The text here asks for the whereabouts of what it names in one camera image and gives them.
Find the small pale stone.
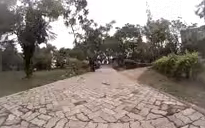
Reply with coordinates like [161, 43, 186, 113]
[101, 80, 111, 86]

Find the row of trees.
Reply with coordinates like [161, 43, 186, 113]
[0, 0, 205, 73]

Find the grey stone paved path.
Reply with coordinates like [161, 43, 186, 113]
[0, 64, 205, 128]

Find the large dark-trunked tree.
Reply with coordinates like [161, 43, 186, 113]
[9, 0, 66, 80]

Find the grass lawn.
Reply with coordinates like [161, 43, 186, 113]
[0, 68, 91, 102]

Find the bright green bush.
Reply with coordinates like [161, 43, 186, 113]
[152, 49, 204, 80]

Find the grass verge with bare soil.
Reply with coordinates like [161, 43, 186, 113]
[118, 66, 205, 114]

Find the grey building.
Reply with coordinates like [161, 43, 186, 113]
[180, 25, 205, 51]

